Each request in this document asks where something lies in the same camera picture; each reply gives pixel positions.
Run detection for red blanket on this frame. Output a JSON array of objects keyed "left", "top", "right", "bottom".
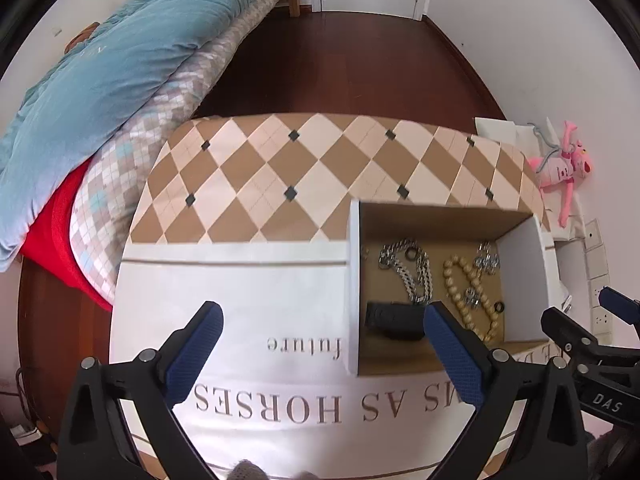
[{"left": 20, "top": 162, "right": 115, "bottom": 313}]

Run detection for checkered mattress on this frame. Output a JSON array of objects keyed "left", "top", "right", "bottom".
[{"left": 70, "top": 0, "right": 301, "bottom": 306}]

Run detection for white power strip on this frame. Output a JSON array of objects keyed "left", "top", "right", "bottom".
[{"left": 582, "top": 217, "right": 616, "bottom": 336}]

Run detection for brown wooden headboard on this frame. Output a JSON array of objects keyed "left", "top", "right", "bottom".
[{"left": 65, "top": 21, "right": 101, "bottom": 54}]

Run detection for cardboard box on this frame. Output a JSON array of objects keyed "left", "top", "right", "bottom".
[{"left": 346, "top": 199, "right": 555, "bottom": 378}]

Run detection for pink plush toy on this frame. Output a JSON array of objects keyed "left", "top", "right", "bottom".
[{"left": 525, "top": 120, "right": 595, "bottom": 228}]

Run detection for diamond pattern printed tablecloth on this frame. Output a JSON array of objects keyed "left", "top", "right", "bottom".
[{"left": 109, "top": 112, "right": 553, "bottom": 471}]

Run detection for wooden bead bracelet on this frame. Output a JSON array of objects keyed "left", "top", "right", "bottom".
[{"left": 442, "top": 255, "right": 501, "bottom": 343}]

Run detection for blue quilt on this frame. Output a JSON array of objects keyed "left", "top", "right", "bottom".
[{"left": 0, "top": 0, "right": 313, "bottom": 273}]

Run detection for grey wire hanger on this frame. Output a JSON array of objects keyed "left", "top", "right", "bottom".
[{"left": 530, "top": 124, "right": 561, "bottom": 156}]

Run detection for black wrist band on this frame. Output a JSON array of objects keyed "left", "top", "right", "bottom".
[{"left": 366, "top": 301, "right": 427, "bottom": 342}]

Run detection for silver chain bracelet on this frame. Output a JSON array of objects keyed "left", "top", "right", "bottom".
[{"left": 378, "top": 240, "right": 433, "bottom": 306}]

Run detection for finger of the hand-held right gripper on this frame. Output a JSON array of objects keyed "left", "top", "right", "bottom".
[
  {"left": 598, "top": 286, "right": 640, "bottom": 325},
  {"left": 541, "top": 307, "right": 640, "bottom": 386}
]

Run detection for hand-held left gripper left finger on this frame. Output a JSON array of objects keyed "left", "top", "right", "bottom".
[{"left": 57, "top": 301, "right": 224, "bottom": 480}]

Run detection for thin silver necklace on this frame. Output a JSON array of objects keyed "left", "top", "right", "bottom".
[{"left": 472, "top": 241, "right": 501, "bottom": 276}]

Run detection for grey knit cloth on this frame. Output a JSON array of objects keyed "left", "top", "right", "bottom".
[{"left": 231, "top": 459, "right": 271, "bottom": 480}]

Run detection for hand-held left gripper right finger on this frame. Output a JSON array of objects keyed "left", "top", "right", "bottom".
[{"left": 424, "top": 301, "right": 588, "bottom": 480}]

